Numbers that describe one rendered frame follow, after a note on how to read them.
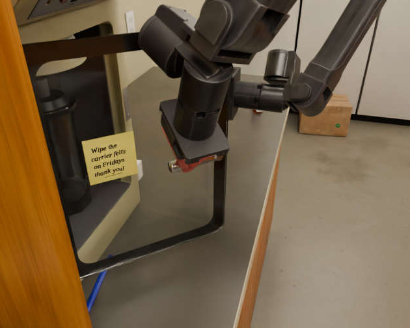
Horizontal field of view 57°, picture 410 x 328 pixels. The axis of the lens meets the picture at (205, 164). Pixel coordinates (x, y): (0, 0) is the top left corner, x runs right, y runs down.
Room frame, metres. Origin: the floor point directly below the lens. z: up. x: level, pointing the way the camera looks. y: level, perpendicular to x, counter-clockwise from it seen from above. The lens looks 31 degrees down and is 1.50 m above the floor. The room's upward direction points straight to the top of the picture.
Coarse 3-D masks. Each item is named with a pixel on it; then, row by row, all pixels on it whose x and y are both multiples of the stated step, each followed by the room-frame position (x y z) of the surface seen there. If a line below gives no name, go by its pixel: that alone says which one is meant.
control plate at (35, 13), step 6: (42, 0) 0.46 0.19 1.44; (54, 0) 0.49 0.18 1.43; (78, 0) 0.56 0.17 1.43; (84, 0) 0.57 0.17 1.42; (90, 0) 0.60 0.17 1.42; (36, 6) 0.46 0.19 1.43; (42, 6) 0.47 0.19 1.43; (48, 6) 0.49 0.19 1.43; (54, 6) 0.50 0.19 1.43; (60, 6) 0.52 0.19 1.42; (66, 6) 0.53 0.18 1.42; (72, 6) 0.55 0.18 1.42; (36, 12) 0.47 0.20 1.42; (42, 12) 0.49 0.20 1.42; (48, 12) 0.50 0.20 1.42; (30, 18) 0.47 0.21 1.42
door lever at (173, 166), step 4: (212, 156) 0.51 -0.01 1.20; (216, 156) 0.51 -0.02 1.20; (220, 156) 0.51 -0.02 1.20; (176, 160) 0.50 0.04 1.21; (204, 160) 0.51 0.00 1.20; (208, 160) 0.51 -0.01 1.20; (212, 160) 0.51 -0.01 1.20; (216, 160) 0.52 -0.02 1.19; (168, 164) 0.49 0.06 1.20; (172, 164) 0.49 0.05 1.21; (176, 164) 0.49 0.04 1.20; (200, 164) 0.50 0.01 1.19; (168, 168) 0.49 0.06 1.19; (172, 168) 0.48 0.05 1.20; (176, 168) 0.48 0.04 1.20; (180, 168) 0.49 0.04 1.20; (172, 172) 0.48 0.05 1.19
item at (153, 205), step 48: (48, 48) 0.47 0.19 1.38; (96, 48) 0.49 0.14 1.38; (48, 96) 0.46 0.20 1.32; (96, 96) 0.49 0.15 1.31; (144, 96) 0.52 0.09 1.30; (48, 144) 0.45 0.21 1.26; (144, 144) 0.51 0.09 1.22; (96, 192) 0.48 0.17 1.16; (144, 192) 0.51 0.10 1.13; (192, 192) 0.55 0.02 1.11; (96, 240) 0.47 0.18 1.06; (144, 240) 0.51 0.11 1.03; (192, 240) 0.55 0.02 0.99
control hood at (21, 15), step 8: (16, 0) 0.43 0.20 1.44; (24, 0) 0.43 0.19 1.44; (32, 0) 0.45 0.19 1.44; (96, 0) 0.62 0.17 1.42; (104, 0) 0.66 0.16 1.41; (16, 8) 0.43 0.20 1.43; (24, 8) 0.44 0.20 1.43; (32, 8) 0.46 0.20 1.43; (72, 8) 0.56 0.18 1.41; (16, 16) 0.44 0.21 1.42; (24, 16) 0.45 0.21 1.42; (40, 16) 0.49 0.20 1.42; (48, 16) 0.52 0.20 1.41
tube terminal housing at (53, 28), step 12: (108, 0) 0.72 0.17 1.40; (72, 12) 0.61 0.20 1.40; (84, 12) 0.64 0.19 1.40; (96, 12) 0.67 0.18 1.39; (108, 12) 0.71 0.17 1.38; (24, 24) 0.50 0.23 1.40; (36, 24) 0.53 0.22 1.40; (48, 24) 0.55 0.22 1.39; (60, 24) 0.57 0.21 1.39; (72, 24) 0.60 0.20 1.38; (84, 24) 0.63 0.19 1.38; (96, 24) 0.67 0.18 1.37; (108, 24) 0.75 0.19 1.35; (24, 36) 0.50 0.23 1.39; (36, 36) 0.52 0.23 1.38; (48, 36) 0.54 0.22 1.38; (60, 36) 0.57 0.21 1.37
